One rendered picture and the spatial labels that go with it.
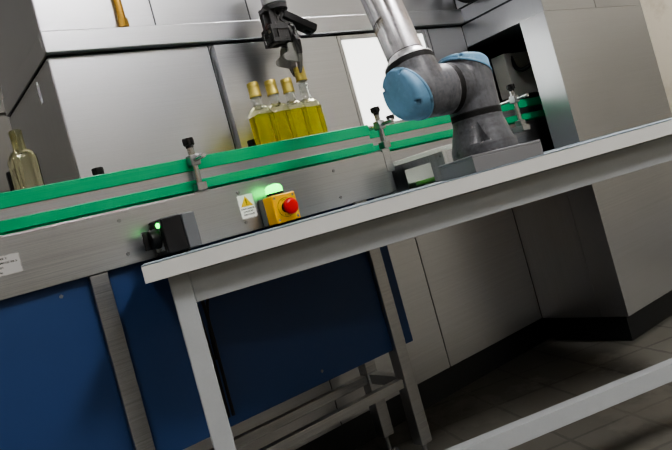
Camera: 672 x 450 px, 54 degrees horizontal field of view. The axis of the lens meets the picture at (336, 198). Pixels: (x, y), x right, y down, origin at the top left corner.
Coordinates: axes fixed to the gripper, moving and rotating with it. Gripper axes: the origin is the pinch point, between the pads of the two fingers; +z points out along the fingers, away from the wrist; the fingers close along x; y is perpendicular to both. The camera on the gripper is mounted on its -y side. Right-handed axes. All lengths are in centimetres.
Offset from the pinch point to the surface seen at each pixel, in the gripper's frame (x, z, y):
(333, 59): -14.4, -5.4, -22.2
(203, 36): -9.9, -16.6, 22.8
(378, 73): -16.9, 1.2, -40.5
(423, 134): -0.5, 27.3, -39.6
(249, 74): -10.5, -3.5, 11.3
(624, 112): 7, 37, -132
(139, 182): 21, 25, 60
